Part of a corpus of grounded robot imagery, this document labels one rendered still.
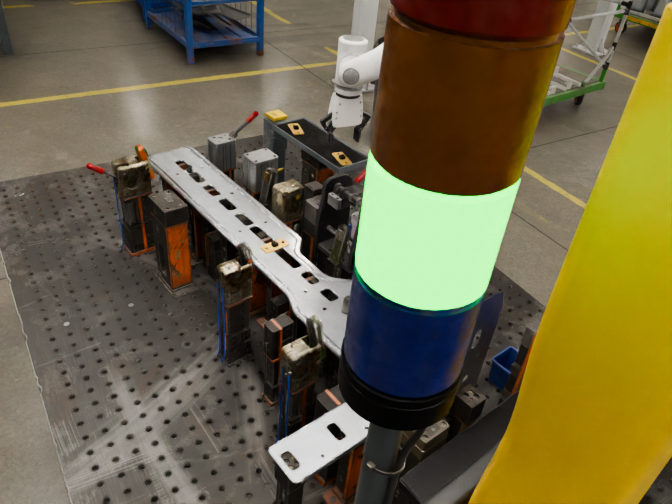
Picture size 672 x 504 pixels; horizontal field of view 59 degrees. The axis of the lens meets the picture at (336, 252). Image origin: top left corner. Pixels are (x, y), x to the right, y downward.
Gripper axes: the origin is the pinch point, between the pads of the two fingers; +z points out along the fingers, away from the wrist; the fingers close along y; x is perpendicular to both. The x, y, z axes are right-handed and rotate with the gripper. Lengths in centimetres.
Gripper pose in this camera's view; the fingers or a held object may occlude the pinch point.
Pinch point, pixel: (343, 139)
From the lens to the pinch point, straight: 190.6
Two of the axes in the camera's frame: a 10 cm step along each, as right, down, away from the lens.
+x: 4.0, 5.7, -7.1
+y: -9.1, 1.8, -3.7
